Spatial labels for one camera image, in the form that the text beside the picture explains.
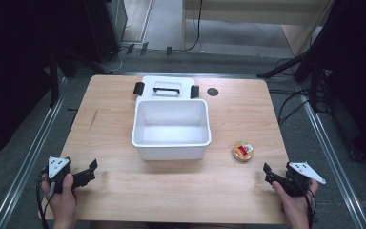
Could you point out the white plastic storage box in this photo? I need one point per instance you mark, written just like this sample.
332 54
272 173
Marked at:
171 149

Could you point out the person's right hand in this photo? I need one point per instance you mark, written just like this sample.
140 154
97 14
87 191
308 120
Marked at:
295 206

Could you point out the dark cabinet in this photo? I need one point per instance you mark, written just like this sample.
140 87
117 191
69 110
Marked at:
108 28

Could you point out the black tripod stand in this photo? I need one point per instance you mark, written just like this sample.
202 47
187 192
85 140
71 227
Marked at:
298 60

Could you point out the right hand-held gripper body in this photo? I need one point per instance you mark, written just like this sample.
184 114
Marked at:
297 184

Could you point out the round yellow tin red label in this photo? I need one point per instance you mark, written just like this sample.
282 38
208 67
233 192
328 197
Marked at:
242 152

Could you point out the black metal stand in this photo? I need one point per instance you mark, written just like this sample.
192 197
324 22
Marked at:
54 79

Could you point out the person's left hand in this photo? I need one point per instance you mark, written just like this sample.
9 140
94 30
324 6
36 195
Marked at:
63 203

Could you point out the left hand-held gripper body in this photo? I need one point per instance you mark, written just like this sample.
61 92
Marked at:
57 167

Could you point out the black round table grommet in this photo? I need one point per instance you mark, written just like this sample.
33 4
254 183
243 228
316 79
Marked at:
212 92

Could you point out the metal floor rail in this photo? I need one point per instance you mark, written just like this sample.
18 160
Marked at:
28 159
333 152

